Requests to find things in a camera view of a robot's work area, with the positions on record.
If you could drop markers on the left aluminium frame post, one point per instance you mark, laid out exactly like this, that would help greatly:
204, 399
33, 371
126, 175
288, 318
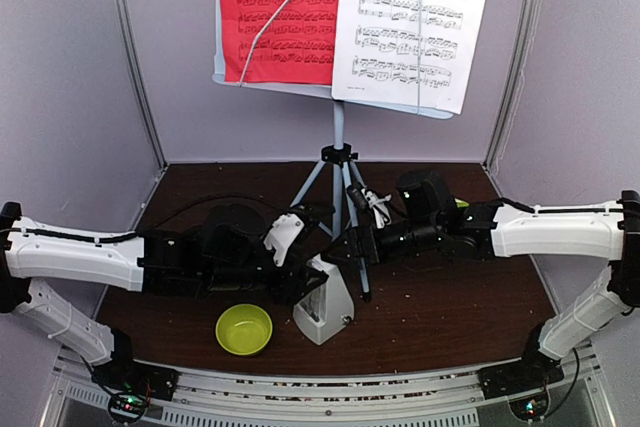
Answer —
137, 82

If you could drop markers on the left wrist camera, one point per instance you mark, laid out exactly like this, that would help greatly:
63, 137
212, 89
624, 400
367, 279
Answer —
281, 236

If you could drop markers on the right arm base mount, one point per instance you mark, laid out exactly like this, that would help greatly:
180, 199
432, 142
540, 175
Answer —
525, 382

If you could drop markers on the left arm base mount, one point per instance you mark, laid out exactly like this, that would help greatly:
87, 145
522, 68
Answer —
130, 387

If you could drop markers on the red sheet music page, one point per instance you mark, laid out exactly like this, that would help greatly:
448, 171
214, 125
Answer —
278, 41

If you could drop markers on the aluminium frame post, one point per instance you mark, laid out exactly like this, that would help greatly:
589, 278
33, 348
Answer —
514, 86
137, 82

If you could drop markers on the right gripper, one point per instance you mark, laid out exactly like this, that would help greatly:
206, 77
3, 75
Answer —
354, 240

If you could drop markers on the right aluminium frame post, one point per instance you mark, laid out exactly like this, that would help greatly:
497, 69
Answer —
514, 86

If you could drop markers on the green plate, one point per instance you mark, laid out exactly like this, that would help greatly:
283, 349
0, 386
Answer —
462, 204

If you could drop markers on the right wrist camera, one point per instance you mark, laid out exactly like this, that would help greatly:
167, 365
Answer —
368, 201

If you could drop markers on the aluminium front rail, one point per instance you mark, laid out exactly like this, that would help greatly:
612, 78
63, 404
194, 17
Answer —
444, 397

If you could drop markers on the white metronome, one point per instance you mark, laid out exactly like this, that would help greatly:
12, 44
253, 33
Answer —
328, 308

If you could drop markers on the white sheet music page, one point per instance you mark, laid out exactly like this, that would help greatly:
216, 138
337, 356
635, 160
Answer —
415, 55

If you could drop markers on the green bowl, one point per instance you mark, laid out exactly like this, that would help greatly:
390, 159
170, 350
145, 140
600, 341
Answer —
244, 330

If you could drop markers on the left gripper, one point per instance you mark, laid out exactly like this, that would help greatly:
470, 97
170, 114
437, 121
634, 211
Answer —
291, 286

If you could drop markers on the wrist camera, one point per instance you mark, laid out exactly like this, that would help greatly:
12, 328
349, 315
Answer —
281, 236
368, 201

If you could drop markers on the white perforated music stand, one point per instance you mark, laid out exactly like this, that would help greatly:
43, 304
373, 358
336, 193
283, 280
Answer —
339, 154

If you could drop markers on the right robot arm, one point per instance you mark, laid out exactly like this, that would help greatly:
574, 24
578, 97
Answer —
502, 228

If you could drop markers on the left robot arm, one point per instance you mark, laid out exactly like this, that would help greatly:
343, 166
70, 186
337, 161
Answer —
233, 247

